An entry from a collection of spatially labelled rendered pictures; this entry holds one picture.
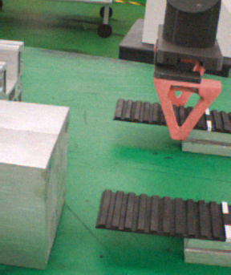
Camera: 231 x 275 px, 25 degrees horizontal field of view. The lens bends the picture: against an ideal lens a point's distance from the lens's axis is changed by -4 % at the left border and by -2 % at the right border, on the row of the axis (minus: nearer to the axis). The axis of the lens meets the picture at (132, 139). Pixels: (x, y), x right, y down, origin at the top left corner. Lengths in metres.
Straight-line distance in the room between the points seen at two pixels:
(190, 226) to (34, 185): 0.13
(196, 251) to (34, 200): 0.14
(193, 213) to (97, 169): 0.14
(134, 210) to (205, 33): 0.20
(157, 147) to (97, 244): 0.19
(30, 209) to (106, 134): 0.25
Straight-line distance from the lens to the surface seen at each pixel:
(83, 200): 0.50
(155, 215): 0.43
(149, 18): 0.93
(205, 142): 0.60
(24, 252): 0.41
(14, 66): 0.63
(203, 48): 0.54
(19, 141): 0.39
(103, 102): 0.69
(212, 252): 0.44
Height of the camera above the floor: 1.06
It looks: 28 degrees down
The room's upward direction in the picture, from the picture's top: 7 degrees clockwise
